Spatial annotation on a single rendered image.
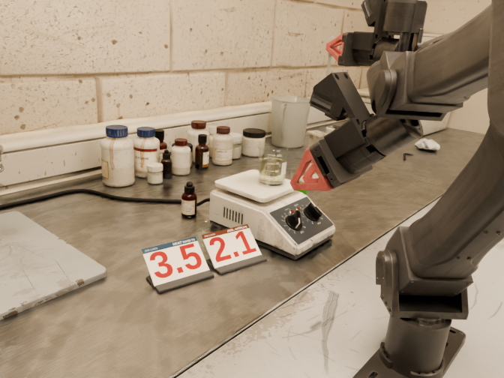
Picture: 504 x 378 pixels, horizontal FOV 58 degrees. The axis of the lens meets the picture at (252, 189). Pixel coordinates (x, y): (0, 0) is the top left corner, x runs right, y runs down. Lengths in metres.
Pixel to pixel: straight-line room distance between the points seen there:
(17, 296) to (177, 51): 0.83
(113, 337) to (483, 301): 0.52
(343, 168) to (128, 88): 0.71
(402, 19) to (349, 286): 0.51
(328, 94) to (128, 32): 0.67
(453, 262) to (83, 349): 0.41
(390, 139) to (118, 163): 0.63
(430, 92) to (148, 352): 0.41
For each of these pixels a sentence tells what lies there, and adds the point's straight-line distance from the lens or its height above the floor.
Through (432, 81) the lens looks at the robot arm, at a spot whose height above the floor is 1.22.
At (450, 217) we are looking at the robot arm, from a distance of 0.43.
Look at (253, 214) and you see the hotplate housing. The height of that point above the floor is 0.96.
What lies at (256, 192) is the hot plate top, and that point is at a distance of 0.78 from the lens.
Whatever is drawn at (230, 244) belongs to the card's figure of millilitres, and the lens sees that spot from 0.73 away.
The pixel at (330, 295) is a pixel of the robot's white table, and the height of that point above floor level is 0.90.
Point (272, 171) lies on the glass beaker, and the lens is 0.80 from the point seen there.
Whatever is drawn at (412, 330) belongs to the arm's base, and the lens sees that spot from 0.52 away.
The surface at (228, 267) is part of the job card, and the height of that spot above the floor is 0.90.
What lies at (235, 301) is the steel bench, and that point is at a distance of 0.64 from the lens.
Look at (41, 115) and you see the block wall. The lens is 1.10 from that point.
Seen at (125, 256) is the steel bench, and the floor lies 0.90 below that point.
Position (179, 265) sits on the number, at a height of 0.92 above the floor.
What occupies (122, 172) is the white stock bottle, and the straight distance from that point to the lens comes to 1.04.
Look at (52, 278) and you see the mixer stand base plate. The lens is 0.69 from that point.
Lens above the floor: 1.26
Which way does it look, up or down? 20 degrees down
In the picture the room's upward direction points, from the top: 4 degrees clockwise
